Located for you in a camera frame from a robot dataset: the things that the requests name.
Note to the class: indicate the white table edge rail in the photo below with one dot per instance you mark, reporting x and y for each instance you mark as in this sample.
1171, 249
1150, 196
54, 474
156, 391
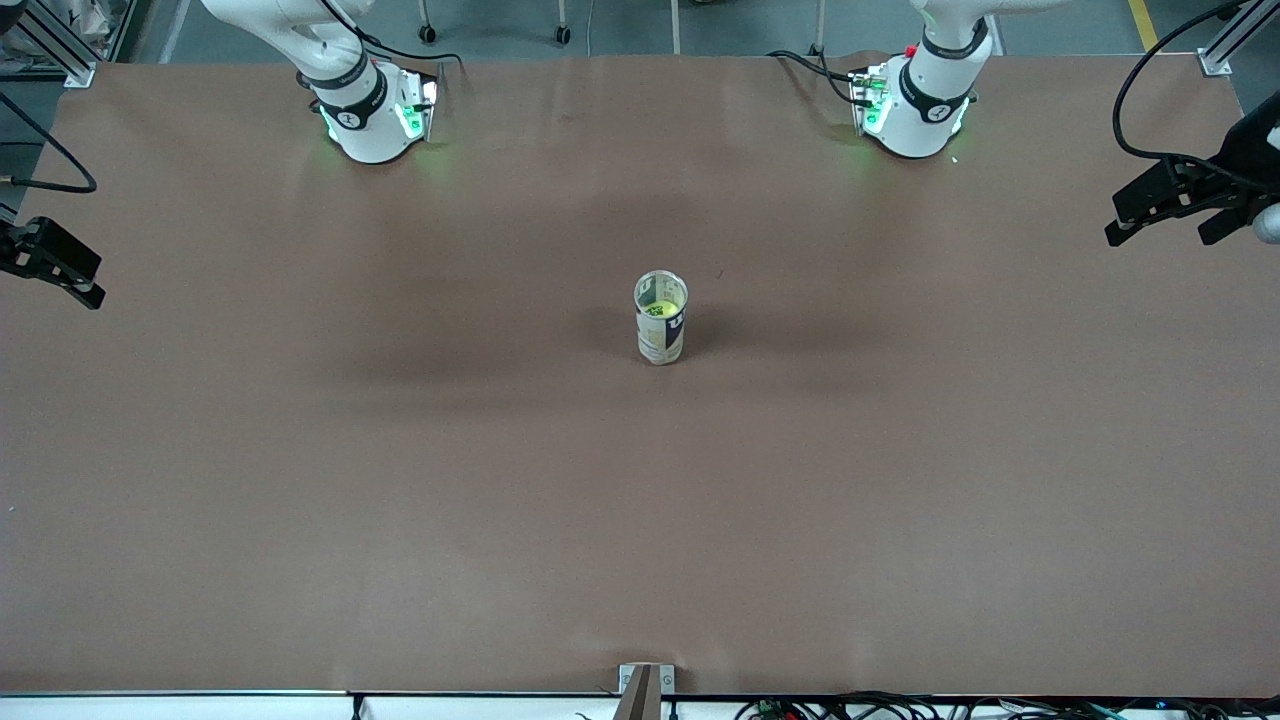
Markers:
200, 708

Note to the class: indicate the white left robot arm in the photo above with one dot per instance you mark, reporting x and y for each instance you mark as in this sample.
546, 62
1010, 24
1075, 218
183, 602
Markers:
925, 110

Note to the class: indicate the white tennis ball can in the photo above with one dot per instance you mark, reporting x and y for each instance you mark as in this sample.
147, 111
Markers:
660, 345

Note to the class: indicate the yellow-green tennis ball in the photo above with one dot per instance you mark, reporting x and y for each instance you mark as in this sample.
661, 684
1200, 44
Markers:
668, 312

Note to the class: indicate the brown paper table cover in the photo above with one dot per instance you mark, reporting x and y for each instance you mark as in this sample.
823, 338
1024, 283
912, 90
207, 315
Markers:
640, 500

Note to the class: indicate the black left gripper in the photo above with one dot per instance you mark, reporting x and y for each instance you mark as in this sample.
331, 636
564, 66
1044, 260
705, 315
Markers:
1252, 160

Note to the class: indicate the white stand leg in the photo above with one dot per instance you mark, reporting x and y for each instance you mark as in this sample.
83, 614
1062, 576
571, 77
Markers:
820, 30
675, 30

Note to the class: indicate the black caster wheel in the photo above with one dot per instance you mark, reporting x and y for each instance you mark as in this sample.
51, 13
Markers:
562, 35
428, 34

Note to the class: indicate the aluminium frame profile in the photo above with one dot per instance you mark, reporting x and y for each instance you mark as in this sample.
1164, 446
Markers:
1215, 62
60, 55

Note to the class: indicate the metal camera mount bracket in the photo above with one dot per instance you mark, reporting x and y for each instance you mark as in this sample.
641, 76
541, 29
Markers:
645, 690

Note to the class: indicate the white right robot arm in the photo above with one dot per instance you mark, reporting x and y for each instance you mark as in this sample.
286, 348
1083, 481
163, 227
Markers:
365, 135

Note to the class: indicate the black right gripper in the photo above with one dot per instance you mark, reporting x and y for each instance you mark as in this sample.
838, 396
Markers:
30, 250

